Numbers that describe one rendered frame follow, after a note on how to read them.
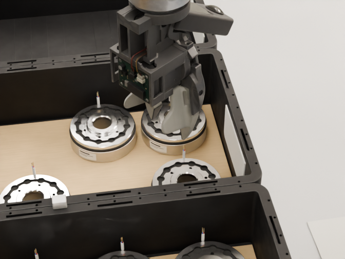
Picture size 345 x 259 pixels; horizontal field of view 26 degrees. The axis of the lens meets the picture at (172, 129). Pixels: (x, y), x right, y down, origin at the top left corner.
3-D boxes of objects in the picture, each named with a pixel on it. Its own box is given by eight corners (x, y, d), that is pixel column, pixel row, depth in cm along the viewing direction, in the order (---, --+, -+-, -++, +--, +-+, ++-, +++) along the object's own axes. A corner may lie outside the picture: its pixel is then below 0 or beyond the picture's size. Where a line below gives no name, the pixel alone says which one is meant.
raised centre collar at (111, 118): (115, 113, 119) (115, 110, 118) (119, 133, 115) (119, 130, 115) (84, 116, 118) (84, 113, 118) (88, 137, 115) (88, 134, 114)
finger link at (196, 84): (173, 109, 97) (162, 50, 92) (183, 103, 98) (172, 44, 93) (199, 119, 94) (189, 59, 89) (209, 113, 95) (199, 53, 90)
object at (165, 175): (217, 159, 112) (217, 155, 111) (225, 209, 104) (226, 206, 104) (150, 162, 111) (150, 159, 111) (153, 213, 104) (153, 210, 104)
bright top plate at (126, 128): (129, 103, 121) (129, 100, 121) (139, 145, 114) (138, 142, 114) (67, 110, 120) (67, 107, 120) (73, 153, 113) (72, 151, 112)
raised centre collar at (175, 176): (202, 169, 110) (202, 167, 109) (205, 195, 106) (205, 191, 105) (168, 171, 109) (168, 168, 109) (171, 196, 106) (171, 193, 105)
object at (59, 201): (66, 200, 96) (65, 193, 95) (67, 208, 95) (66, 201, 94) (52, 201, 96) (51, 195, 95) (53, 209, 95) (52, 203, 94)
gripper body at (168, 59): (110, 85, 93) (104, 2, 85) (158, 54, 98) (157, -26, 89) (153, 113, 89) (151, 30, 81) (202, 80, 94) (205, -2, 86)
